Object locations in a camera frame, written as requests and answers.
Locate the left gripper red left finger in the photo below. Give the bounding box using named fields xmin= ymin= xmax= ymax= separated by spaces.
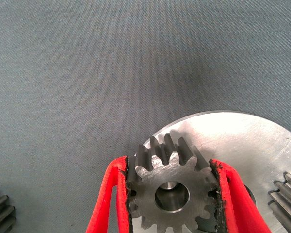
xmin=85 ymin=155 xmax=134 ymax=233

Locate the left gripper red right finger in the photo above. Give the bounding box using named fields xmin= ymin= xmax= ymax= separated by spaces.
xmin=209 ymin=159 xmax=267 ymax=233

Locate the small steel gear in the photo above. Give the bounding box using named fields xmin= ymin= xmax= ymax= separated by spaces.
xmin=268 ymin=167 xmax=291 ymax=233
xmin=127 ymin=133 xmax=220 ymax=233

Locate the large steel gear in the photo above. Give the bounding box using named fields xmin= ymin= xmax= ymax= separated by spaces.
xmin=0 ymin=186 xmax=17 ymax=233

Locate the round steel plate with hole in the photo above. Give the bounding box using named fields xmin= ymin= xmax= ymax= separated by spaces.
xmin=130 ymin=110 xmax=291 ymax=233

